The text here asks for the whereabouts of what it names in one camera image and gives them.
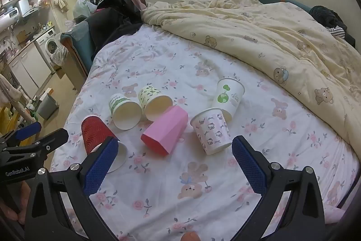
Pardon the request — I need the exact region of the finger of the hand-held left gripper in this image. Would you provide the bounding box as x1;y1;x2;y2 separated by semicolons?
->
0;122;42;149
0;128;69;162

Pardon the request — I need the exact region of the cream bear print quilt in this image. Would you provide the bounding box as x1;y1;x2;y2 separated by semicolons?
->
140;0;361;165

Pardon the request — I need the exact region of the grey trash bin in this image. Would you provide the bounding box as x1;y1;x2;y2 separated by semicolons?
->
37;93;60;120

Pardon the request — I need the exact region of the pink faceted cup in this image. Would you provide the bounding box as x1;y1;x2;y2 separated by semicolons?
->
140;105;189;157

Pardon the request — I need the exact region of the green patterned paper cup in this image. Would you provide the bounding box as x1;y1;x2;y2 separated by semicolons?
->
138;85;173;121

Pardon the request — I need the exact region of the striped garment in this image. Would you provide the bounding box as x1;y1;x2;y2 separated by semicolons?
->
326;25;346;40

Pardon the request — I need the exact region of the red ribbed paper cup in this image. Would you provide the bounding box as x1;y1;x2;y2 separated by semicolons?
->
81;115;128;173

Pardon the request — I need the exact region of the yellow object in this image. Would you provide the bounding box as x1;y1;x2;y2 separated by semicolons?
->
0;107;14;137

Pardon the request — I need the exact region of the white kitchen base cabinet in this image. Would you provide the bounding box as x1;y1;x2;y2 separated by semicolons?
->
8;45;53;89

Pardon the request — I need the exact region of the pile of dark clothes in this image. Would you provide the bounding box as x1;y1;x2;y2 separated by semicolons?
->
85;0;144;52

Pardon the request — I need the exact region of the floral white bed sheet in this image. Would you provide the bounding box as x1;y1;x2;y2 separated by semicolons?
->
50;23;361;241

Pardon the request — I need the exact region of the white plastic bag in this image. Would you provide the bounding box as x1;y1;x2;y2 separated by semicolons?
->
73;0;98;18

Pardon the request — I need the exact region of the beige hanging towel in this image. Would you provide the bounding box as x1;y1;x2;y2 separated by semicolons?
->
0;73;23;109

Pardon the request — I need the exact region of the white water heater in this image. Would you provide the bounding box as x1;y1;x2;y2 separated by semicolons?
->
0;7;20;30

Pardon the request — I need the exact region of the white cat print paper cup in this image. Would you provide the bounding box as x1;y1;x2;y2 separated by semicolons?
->
190;108;231;156

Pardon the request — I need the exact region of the white washing machine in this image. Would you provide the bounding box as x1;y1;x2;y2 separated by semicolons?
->
34;28;61;73

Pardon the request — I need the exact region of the beige hanging cloth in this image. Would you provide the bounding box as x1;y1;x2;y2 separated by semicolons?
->
53;0;69;13

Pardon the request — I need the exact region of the teal bed footboard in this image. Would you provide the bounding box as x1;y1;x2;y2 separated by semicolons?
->
60;19;93;92

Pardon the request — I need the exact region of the white cup with green band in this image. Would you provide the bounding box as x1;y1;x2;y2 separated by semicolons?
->
109;93;141;131

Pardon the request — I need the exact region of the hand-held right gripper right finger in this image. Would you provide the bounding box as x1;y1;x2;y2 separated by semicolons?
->
228;135;328;241

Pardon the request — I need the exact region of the white cup with globe print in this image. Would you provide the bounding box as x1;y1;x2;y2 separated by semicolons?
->
212;77;245;121

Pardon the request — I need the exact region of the pink cloth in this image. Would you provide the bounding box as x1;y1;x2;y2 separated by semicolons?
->
324;206;347;225

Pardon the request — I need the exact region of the light laundry bundle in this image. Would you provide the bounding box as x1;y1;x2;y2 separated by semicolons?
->
50;47;68;66

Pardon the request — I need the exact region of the dark garment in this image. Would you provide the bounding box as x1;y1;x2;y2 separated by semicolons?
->
310;5;356;47

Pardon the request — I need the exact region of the range hood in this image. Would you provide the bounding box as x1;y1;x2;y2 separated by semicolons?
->
18;0;40;17

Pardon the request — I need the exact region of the person's left hand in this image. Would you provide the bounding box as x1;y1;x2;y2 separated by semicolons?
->
0;182;30;226

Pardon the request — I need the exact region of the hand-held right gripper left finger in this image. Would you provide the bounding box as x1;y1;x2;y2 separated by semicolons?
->
24;137;119;241

